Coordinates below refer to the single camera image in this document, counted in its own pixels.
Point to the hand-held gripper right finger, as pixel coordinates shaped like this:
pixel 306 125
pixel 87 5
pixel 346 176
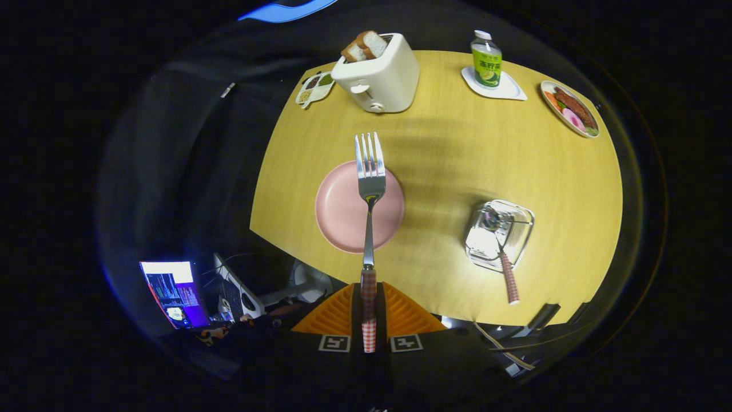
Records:
pixel 381 312

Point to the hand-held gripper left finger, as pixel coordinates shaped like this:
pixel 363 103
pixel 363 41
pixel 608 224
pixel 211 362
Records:
pixel 355 312

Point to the pink plate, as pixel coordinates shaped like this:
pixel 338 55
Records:
pixel 340 209

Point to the open grey laptop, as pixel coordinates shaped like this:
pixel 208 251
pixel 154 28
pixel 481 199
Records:
pixel 237 292

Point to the perforated metal tray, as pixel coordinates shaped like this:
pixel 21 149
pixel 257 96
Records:
pixel 517 220

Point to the laptop screen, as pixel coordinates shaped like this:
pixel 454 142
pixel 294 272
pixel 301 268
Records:
pixel 174 292

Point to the white divided condiment dish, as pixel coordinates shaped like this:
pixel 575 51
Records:
pixel 314 90

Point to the white toaster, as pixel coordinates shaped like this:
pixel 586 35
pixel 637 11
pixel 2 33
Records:
pixel 389 77

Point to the white coaster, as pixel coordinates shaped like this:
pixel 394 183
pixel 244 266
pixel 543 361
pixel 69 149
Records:
pixel 512 91

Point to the silver clip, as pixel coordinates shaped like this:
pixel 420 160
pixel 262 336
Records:
pixel 228 90

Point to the bread slice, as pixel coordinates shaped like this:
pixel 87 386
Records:
pixel 374 43
pixel 352 52

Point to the green label drink bottle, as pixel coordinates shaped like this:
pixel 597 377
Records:
pixel 486 63

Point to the white plate of food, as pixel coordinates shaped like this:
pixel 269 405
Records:
pixel 572 109

